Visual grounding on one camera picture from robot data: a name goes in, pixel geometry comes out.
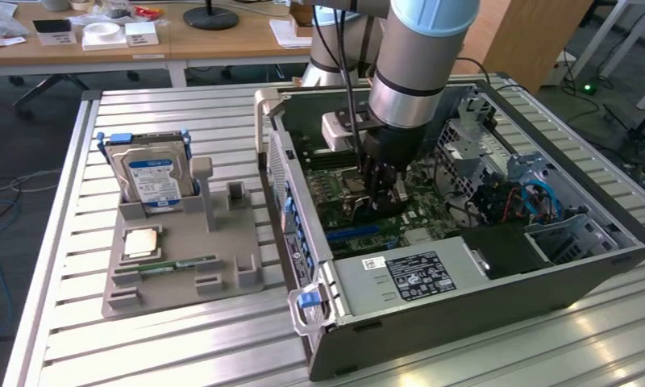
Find grey metal disk bay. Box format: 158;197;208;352
524;213;620;265

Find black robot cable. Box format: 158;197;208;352
309;0;369;174

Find grey plastic parts rack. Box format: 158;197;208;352
100;156;265;319

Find silver CPU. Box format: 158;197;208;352
122;228;160;259

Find wooden cabinet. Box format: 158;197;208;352
450;0;596;94

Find brown cardboard box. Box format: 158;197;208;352
288;0;316;29

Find white box with black top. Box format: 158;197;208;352
30;19;78;46

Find blue wire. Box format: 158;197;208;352
520;181;565;223

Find grey open PC case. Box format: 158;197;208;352
253;78;645;382

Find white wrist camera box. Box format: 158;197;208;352
320;111;368;153

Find white power box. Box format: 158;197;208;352
548;50;580;88

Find clear plastic bag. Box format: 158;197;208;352
0;0;30;38

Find black cable behind case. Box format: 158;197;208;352
453;56;520;92

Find CPU socket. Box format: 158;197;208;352
336;164;368;198

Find wooden desk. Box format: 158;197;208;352
169;0;466;88
0;0;173;88

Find green RAM stick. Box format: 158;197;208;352
118;253;220;276

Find perforated metal drive cage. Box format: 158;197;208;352
434;94;553;194

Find flat white box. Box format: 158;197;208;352
80;34;130;52

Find small silver heat sink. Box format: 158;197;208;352
405;230;437;246

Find plain white box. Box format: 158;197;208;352
124;22;158;48

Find black round lamp base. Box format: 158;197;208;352
181;0;241;31

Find grey power supply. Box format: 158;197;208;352
321;235;490;318

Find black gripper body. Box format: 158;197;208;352
360;127;425;170

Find black equipment stand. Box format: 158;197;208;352
604;102;645;182

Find green motherboard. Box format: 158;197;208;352
300;143;464;259

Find hard disk with blue carrier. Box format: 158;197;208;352
94;129;196;214

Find white desk frame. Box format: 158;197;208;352
566;0;645;112

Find white paper stack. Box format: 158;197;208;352
269;18;314;50

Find black chair base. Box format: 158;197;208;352
8;70;141;120

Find white tape roll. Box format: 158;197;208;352
84;22;120;40

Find black drive power connector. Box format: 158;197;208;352
470;183;512;225

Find dark item in bag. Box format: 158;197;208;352
96;0;136;21

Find black graphics card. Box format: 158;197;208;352
338;192;409;227

